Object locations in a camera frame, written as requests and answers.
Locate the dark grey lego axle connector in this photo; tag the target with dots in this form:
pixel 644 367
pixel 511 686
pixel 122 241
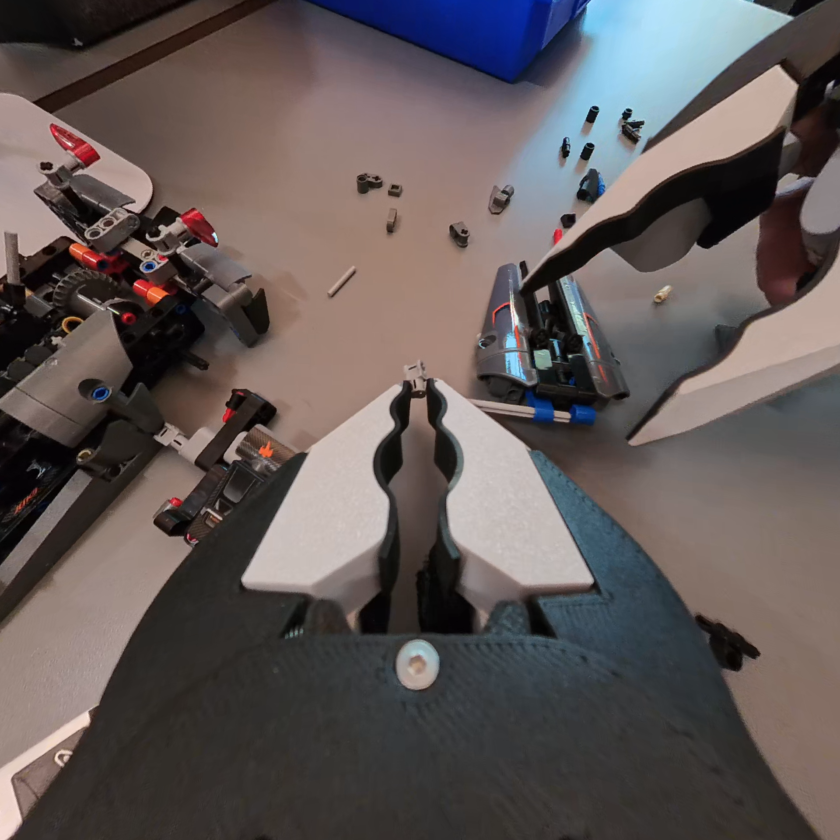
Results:
pixel 459 234

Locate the printed sticker sheet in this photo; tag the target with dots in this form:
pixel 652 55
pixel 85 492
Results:
pixel 39 754

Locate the white rounded base plate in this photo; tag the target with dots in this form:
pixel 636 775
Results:
pixel 26 144

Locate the grey winged lego assembly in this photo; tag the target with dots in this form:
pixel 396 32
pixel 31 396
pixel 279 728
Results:
pixel 518 341

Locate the long light grey lego axle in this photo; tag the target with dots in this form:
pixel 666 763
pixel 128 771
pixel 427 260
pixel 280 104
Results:
pixel 499 407

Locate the short light grey lego axle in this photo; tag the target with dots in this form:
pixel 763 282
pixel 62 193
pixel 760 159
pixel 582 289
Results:
pixel 341 281

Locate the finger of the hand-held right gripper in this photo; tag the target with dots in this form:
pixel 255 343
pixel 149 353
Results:
pixel 774 354
pixel 709 138

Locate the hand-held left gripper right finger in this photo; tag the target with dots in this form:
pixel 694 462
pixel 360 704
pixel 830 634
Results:
pixel 518 525

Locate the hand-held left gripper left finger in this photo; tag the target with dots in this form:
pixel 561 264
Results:
pixel 315 525

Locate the blue plastic bin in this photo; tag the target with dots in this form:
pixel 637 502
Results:
pixel 459 33

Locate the tan lego pin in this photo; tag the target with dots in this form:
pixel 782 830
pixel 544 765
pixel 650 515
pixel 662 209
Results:
pixel 663 294

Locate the dark grey curved panel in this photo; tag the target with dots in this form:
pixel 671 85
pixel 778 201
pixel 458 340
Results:
pixel 589 186

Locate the dark grey curved lego connector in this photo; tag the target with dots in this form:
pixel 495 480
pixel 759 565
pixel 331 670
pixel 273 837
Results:
pixel 500 200

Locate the large lego vehicle build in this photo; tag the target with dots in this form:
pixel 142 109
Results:
pixel 85 341

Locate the dark grey double lego connector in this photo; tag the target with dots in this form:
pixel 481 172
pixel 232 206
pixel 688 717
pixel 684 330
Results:
pixel 369 183

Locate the light grey lego axle connector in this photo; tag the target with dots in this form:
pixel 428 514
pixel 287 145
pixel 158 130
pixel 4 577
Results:
pixel 415 374

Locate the lego set box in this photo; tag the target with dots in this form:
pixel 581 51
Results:
pixel 79 19

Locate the black angled lego connector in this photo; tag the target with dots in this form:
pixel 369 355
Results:
pixel 631 126

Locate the black lego T connector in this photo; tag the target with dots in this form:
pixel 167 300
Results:
pixel 725 640

